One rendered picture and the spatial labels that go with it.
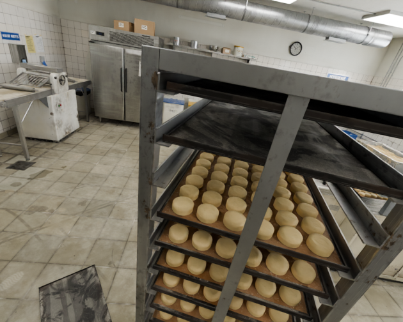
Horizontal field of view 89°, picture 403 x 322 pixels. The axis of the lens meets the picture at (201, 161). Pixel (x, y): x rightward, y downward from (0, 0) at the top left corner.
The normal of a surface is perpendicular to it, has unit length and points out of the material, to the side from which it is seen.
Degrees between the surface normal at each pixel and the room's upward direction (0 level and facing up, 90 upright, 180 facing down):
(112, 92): 90
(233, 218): 0
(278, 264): 0
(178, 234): 0
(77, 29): 90
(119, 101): 90
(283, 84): 90
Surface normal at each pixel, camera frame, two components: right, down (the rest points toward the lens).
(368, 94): -0.23, 0.41
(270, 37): 0.04, 0.46
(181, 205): 0.15, -0.88
